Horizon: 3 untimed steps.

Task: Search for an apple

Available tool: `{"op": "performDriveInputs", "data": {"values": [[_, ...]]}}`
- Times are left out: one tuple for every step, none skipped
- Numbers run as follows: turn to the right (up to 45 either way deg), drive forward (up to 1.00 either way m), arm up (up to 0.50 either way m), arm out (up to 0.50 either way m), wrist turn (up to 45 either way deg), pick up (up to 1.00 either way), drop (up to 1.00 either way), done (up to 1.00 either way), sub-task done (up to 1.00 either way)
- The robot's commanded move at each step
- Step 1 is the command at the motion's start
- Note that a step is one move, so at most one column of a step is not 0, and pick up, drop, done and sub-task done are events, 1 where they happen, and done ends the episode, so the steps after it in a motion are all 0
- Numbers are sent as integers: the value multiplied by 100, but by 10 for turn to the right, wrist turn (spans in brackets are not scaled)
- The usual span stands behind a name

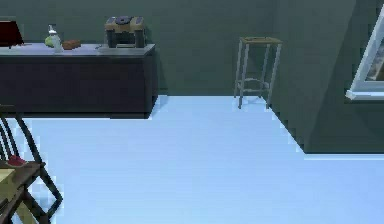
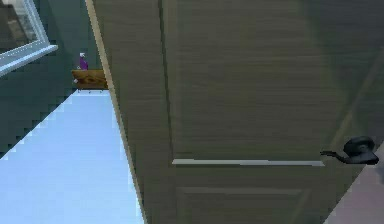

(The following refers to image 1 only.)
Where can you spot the green apple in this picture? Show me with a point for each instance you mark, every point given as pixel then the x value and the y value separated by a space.
pixel 49 41

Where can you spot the grey metal stool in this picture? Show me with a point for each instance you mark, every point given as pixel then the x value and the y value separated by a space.
pixel 256 63

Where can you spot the brown coffee machine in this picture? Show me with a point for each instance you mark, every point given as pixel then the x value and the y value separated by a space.
pixel 124 30

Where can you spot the dark kitchen counter cabinet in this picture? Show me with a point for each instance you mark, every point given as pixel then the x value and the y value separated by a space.
pixel 76 80

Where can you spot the clear spray bottle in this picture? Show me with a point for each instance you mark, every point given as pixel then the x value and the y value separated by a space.
pixel 56 40

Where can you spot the red object on table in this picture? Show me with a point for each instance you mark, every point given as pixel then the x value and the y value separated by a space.
pixel 16 161

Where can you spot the white framed window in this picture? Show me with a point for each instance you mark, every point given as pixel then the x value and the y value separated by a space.
pixel 370 63

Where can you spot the brown wooden table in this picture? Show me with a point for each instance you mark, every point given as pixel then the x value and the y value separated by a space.
pixel 13 186

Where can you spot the dark red box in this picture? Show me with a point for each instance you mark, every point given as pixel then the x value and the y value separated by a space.
pixel 9 32

